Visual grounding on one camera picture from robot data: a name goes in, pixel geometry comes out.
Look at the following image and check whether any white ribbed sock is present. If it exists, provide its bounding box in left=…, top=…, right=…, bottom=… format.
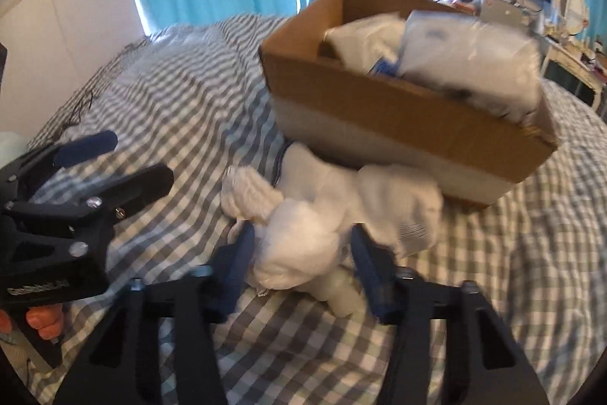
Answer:
left=222, top=165, right=286, bottom=222

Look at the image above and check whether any white soft packet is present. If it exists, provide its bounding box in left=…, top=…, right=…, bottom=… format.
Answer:
left=324, top=16, right=409, bottom=65

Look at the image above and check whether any white dressing table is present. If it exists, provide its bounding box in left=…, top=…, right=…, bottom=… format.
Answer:
left=539, top=28, right=607, bottom=112

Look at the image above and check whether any person's left hand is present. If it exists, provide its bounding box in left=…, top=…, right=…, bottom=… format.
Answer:
left=0, top=304, right=65, bottom=342

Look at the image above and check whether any small white sock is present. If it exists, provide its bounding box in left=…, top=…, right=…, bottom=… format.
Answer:
left=317, top=267, right=370, bottom=317

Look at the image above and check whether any white long sock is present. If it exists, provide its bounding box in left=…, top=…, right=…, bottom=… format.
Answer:
left=279, top=142, right=363, bottom=209

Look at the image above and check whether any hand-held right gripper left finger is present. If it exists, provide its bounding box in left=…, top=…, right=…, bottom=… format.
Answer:
left=52, top=225, right=259, bottom=405

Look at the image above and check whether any blue label packet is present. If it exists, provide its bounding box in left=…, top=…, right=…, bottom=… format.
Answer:
left=366, top=54, right=405, bottom=78

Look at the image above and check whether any brown cardboard box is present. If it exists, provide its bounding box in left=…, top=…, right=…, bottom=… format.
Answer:
left=259, top=0, right=559, bottom=210

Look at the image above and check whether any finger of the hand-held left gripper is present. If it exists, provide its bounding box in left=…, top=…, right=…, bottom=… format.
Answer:
left=2, top=164, right=175, bottom=240
left=0, top=131, right=118, bottom=197

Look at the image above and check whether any checkered bed sheet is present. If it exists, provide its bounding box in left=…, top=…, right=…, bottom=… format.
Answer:
left=14, top=13, right=607, bottom=405

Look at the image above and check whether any large white plastic packet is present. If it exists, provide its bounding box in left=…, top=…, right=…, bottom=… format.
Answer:
left=397, top=9, right=544, bottom=127

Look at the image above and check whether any white oval mirror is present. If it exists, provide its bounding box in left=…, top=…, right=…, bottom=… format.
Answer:
left=551, top=0, right=589, bottom=36

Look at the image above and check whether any white folded sock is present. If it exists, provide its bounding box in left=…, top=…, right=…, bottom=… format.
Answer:
left=355, top=164, right=445, bottom=260

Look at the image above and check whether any cluttered desk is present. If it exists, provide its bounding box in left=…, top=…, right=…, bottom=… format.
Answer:
left=429, top=0, right=544, bottom=28

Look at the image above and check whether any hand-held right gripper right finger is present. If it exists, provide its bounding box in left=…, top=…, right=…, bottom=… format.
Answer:
left=350, top=225, right=551, bottom=405

